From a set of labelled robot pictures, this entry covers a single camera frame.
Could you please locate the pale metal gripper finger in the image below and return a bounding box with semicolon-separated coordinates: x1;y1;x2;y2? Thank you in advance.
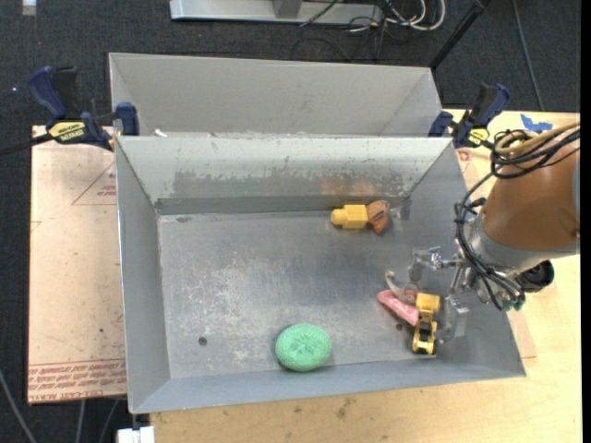
407;245;452;282
437;297;471;341

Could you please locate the yellow toy vehicle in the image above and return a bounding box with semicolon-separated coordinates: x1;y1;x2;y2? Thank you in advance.
411;293;442;355

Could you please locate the clear curved plastic piece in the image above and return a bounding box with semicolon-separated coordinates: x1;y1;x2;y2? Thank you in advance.
385;269;419;305

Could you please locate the pink toy food piece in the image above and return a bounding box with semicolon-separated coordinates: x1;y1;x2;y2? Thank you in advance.
376;290;421;328

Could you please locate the red-brown toy piece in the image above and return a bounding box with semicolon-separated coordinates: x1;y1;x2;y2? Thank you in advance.
366;199;392;235

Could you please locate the yellow toy block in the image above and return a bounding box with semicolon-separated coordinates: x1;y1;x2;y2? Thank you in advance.
330;204;370;232

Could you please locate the green round sponge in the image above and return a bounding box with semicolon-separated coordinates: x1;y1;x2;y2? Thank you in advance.
274;323;333;373

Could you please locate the grey metal bin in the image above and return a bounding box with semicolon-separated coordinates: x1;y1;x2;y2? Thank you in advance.
108;52;527;415

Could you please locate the brown cardboard board, red print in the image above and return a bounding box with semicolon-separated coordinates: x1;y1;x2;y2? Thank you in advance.
27;125;539;406

